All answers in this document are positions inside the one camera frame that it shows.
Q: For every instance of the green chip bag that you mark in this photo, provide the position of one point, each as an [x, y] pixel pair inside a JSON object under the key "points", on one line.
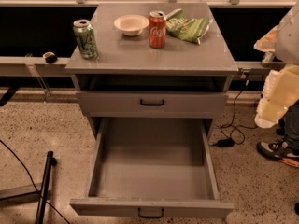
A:
{"points": [[189, 30]]}

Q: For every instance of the small black round object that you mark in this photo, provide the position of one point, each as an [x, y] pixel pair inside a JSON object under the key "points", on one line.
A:
{"points": [[50, 57]]}

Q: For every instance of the green soda can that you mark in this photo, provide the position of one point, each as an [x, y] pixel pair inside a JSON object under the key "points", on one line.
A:
{"points": [[83, 31]]}

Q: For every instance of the white bowl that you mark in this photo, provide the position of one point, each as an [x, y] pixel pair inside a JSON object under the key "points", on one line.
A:
{"points": [[131, 25]]}

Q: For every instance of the red coke can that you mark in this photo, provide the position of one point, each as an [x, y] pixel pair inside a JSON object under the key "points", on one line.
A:
{"points": [[157, 29]]}

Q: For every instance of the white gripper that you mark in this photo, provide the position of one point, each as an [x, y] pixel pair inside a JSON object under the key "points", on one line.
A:
{"points": [[288, 39]]}

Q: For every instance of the grey drawer cabinet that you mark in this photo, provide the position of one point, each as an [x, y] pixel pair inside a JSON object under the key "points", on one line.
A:
{"points": [[131, 64]]}

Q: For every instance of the open grey middle drawer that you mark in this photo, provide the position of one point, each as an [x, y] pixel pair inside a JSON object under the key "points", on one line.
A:
{"points": [[152, 168]]}

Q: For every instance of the closed grey top drawer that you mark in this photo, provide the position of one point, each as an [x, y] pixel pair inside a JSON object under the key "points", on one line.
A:
{"points": [[151, 104]]}

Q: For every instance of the grey sneaker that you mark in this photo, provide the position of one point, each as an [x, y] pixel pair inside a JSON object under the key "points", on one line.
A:
{"points": [[279, 151]]}

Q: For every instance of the clear plastic bottle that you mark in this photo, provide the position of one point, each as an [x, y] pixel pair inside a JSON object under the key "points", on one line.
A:
{"points": [[268, 59]]}

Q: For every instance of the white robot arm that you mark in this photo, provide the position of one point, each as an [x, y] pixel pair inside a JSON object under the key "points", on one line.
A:
{"points": [[287, 41]]}

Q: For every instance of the black metal stand leg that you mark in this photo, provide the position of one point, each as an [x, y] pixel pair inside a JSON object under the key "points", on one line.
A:
{"points": [[39, 191]]}

